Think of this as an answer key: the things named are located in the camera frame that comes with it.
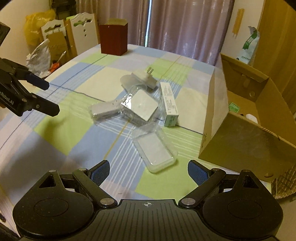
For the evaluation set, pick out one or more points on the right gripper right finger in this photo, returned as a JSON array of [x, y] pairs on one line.
[[207, 180]]

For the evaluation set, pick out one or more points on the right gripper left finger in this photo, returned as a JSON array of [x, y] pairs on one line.
[[90, 181]]

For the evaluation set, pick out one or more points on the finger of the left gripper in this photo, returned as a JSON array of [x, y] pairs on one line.
[[21, 72], [39, 104]]

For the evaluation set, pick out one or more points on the grey crumpled plastic bag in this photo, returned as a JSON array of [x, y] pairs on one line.
[[39, 61]]

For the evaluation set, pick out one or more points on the yellow plastic bag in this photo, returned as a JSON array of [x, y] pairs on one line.
[[33, 24]]

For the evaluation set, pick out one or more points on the clear plastic tray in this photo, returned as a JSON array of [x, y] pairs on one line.
[[154, 147]]

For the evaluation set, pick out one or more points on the brown cardboard box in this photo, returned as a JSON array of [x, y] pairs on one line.
[[232, 141]]

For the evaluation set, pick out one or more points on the white remote in bag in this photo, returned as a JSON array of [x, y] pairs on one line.
[[104, 111]]

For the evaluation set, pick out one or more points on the white green medicine box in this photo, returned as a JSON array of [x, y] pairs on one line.
[[169, 111]]

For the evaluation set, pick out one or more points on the white carved chair back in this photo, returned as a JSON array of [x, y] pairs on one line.
[[84, 29]]

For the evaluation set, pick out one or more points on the plaid tablecloth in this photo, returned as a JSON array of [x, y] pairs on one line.
[[34, 143]]

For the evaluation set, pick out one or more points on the white square box in packaging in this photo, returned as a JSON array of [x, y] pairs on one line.
[[139, 107]]

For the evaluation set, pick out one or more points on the dark red paper bag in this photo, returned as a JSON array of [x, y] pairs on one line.
[[113, 37]]

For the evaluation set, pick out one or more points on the white plug adapter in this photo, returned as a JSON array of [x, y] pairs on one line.
[[139, 78]]

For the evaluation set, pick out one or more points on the white green plastic bag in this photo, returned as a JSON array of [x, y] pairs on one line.
[[246, 53]]

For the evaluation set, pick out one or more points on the purple curtain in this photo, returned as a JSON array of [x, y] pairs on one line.
[[195, 29]]

